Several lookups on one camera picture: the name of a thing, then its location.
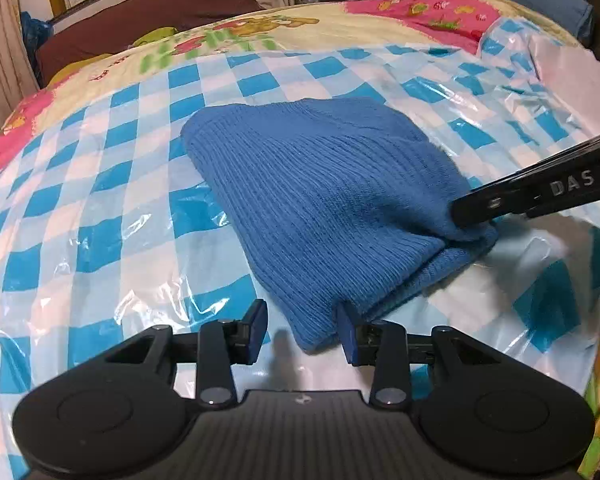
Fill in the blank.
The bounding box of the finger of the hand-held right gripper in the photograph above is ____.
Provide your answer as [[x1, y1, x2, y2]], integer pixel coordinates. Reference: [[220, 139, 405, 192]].
[[451, 129, 600, 227]]

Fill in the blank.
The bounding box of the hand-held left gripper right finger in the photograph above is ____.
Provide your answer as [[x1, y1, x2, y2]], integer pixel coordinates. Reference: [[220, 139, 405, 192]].
[[336, 305, 512, 409]]

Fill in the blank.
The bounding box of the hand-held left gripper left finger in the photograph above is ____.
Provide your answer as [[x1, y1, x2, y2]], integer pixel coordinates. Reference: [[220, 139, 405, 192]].
[[70, 299, 269, 409]]

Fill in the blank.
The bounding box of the blue ribbed knit sweater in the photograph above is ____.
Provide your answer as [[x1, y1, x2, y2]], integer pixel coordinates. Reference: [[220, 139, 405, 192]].
[[180, 97, 498, 353]]

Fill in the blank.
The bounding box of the blue cushion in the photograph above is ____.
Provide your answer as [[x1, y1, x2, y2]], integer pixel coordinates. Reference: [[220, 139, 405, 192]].
[[490, 0, 595, 46]]

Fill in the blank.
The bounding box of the blue checkered plastic sheet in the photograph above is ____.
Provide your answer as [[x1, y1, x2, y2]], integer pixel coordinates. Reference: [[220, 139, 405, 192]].
[[0, 12, 600, 411]]

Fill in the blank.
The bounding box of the cartoon printed blanket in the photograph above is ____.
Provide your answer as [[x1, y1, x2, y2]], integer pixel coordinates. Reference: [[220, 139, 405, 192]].
[[0, 0, 600, 480]]

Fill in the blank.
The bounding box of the green pillow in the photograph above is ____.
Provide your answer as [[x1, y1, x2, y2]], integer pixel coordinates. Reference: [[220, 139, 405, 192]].
[[130, 26, 176, 48]]

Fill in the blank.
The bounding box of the yellow pillow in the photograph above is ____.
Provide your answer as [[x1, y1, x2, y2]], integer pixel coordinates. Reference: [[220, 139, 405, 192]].
[[47, 52, 113, 86]]

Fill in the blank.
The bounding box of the maroon bed headboard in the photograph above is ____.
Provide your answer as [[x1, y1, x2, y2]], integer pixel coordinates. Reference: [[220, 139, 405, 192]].
[[35, 0, 261, 86]]

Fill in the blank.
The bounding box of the blue fluffy cloth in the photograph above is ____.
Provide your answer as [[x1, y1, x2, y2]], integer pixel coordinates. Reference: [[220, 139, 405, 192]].
[[20, 10, 51, 56]]

